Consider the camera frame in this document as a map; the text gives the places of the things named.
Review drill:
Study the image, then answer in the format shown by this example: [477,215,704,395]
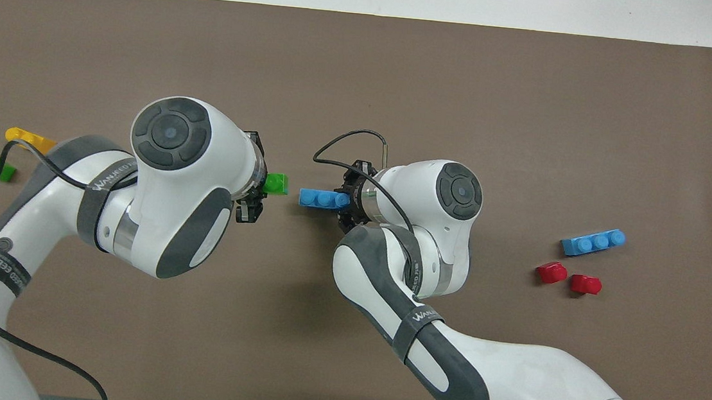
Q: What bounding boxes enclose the brown paper table mat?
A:
[0,0,712,400]

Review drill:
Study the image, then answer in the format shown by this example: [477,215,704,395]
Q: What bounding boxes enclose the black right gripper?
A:
[334,157,378,238]

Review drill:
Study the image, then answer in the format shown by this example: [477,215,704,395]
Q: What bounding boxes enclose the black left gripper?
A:
[234,129,272,226]

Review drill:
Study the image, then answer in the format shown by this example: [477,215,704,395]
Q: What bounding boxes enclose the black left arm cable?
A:
[0,137,132,400]

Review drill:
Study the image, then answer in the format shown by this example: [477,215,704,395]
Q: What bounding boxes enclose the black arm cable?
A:
[0,137,132,400]
[302,125,433,296]

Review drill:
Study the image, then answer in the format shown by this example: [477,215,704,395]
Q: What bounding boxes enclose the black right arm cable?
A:
[302,125,433,296]

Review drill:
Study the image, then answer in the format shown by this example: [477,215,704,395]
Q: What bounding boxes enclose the yellow two-stud toy brick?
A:
[4,126,58,156]

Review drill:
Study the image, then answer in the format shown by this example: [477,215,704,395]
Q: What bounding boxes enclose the blue three-stud toy brick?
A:
[298,186,352,212]
[559,224,628,261]

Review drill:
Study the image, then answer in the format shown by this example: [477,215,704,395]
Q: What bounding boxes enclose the red single-stud toy brick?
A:
[569,274,604,297]
[535,260,569,287]

